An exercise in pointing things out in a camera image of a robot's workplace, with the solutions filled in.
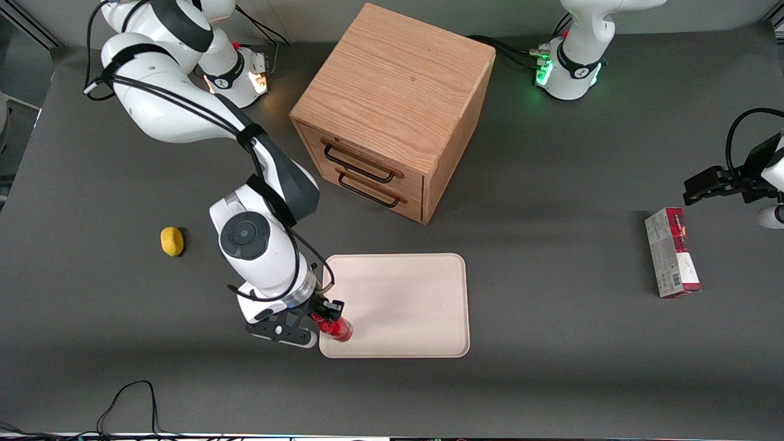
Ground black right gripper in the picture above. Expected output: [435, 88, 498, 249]
[284, 293, 345, 330]

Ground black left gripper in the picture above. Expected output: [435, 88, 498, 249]
[684, 135, 783, 206]

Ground red coke bottle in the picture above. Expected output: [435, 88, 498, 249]
[311, 313, 355, 343]

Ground beige rectangular tray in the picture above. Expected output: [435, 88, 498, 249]
[318, 253, 471, 359]

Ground grey red carton box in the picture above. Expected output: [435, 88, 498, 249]
[644, 207, 702, 300]

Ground wooden drawer front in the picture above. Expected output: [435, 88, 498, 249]
[318, 164, 424, 223]
[296, 121, 425, 198]

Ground yellow lemon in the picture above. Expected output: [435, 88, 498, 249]
[160, 226, 185, 258]

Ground wooden drawer cabinet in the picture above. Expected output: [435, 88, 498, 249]
[288, 2, 497, 225]

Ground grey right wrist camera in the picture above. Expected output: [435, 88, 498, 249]
[246, 315, 319, 350]

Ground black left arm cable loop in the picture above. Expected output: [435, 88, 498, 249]
[725, 108, 784, 173]

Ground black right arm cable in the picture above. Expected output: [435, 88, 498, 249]
[85, 0, 336, 304]

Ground black metal drawer handle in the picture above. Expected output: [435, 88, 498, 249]
[323, 142, 397, 184]
[337, 171, 401, 209]

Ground thin black table cable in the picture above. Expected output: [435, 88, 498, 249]
[0, 380, 246, 441]

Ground black left arm base cables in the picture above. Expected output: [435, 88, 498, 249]
[467, 12, 574, 72]

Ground black arm base cables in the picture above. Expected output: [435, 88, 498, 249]
[467, 12, 574, 72]
[233, 5, 292, 79]

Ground black right arm base cables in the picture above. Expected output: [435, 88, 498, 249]
[233, 5, 292, 79]

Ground aluminium frame rail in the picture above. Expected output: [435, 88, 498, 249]
[0, 0, 63, 50]

